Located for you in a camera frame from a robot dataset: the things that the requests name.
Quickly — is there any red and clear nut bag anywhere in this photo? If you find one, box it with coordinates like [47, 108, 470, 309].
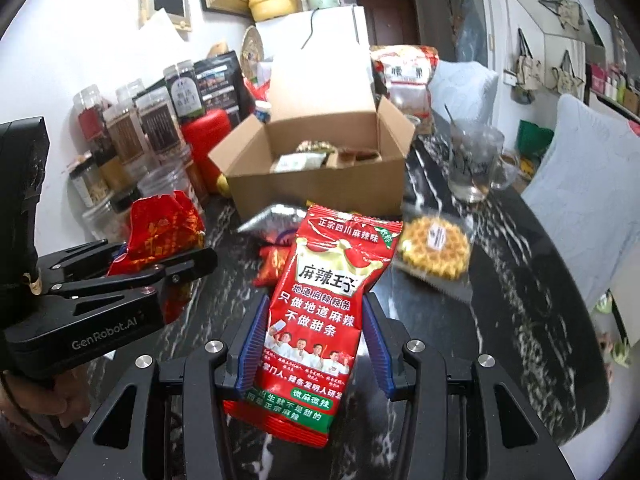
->
[372, 46, 440, 134]

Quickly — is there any red and gold snack packet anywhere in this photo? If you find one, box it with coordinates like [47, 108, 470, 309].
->
[107, 191, 207, 326]

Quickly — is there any small red snack packet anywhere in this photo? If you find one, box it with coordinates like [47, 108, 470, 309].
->
[255, 245, 293, 287]

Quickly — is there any woven straw fan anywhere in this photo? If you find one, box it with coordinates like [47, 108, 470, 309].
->
[241, 26, 274, 79]

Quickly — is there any wall intercom panel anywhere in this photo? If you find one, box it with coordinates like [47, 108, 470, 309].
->
[139, 0, 194, 33]

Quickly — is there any red canister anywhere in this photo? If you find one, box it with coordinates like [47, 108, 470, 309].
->
[181, 109, 237, 196]

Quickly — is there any white refrigerator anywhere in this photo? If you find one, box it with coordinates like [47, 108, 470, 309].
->
[255, 5, 370, 64]

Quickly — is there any cardboard box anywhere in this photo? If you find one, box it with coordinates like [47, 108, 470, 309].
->
[207, 52, 416, 222]

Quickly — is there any silver foil snack packet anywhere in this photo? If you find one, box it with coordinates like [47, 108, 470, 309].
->
[237, 203, 308, 242]

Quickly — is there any row of cosmetic bottles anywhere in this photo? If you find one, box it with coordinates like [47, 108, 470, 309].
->
[587, 17, 640, 123]

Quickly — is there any glass mug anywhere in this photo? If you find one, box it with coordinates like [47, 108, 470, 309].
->
[444, 104, 521, 204]

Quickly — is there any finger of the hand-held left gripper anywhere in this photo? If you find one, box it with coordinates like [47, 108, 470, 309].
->
[34, 240, 132, 288]
[49, 247, 219, 306]

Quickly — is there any blue plastic cover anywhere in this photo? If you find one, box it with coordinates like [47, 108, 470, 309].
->
[457, 0, 490, 63]

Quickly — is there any canvas tote bag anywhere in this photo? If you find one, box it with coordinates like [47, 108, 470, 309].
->
[515, 27, 543, 106]
[551, 50, 587, 96]

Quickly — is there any red and green spicy snack packet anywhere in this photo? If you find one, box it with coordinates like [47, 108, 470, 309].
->
[222, 205, 404, 449]

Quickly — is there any green bag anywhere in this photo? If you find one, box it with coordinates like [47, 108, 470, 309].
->
[515, 120, 556, 159]

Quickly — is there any black coffee bag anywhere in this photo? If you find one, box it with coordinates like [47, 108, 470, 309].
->
[194, 51, 252, 126]

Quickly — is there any yellow waffle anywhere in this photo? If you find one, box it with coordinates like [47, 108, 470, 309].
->
[392, 214, 474, 302]

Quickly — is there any person's left hand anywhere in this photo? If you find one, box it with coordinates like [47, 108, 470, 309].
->
[0, 365, 92, 442]

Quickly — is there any brown door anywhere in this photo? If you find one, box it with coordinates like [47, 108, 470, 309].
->
[356, 0, 421, 47]

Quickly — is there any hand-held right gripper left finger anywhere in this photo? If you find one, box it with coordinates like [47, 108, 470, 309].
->
[57, 292, 271, 480]

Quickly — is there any chair with grey quilted cover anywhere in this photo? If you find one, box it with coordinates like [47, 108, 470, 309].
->
[520, 92, 640, 312]
[430, 60, 500, 134]

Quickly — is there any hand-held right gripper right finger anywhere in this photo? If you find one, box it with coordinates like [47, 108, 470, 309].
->
[362, 292, 571, 480]

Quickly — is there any red plastic bag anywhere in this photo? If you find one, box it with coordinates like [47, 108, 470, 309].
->
[245, 62, 274, 111]

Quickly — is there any cluster of clear food jars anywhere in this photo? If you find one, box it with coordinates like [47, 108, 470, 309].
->
[70, 60, 210, 243]

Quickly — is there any white croissant print snack packet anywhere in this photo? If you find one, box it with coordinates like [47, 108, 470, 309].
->
[270, 154, 326, 174]

